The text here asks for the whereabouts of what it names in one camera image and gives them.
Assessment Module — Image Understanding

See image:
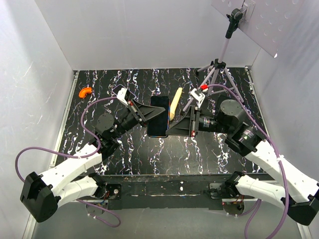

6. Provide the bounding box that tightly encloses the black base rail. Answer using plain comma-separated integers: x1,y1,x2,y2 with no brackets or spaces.
102,174,246,215

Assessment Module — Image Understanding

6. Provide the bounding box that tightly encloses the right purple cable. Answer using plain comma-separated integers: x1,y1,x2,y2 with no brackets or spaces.
206,84,291,239

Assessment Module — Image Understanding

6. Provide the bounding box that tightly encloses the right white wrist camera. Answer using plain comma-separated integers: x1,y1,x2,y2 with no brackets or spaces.
189,84,208,108

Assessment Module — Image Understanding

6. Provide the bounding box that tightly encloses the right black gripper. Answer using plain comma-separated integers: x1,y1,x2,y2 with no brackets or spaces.
165,105,232,137

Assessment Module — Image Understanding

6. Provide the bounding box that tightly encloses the black smartphone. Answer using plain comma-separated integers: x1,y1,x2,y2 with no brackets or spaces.
147,96,170,138

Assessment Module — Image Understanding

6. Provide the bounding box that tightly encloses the cream toy microphone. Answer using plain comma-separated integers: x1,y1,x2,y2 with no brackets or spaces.
169,87,182,121

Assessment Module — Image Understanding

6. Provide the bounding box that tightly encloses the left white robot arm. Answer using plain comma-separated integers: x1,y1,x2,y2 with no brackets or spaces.
20,100,165,223

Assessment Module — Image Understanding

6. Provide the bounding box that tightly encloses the perforated grey board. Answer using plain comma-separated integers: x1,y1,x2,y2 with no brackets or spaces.
211,0,304,57

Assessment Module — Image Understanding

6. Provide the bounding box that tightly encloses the purple cable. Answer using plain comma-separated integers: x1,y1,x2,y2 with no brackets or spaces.
15,97,122,228
206,84,291,239

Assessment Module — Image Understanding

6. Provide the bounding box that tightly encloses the purple cased smartphone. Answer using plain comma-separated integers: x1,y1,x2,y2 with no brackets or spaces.
112,84,124,96

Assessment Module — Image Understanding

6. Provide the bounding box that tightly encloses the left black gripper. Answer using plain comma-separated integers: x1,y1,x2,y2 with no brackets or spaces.
111,99,166,140

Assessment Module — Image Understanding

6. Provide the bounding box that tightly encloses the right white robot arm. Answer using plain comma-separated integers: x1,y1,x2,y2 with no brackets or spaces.
166,98,319,226

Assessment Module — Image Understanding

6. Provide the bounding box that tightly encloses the orange curved plastic piece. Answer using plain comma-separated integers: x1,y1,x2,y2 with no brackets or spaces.
78,87,92,99

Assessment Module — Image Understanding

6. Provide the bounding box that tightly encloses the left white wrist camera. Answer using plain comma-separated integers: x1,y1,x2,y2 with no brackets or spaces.
117,88,131,106

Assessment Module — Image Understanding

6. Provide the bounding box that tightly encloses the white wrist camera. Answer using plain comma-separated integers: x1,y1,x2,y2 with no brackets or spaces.
189,84,208,108
117,88,131,106

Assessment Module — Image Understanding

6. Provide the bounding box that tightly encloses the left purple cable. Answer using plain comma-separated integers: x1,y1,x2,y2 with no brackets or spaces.
15,97,122,228

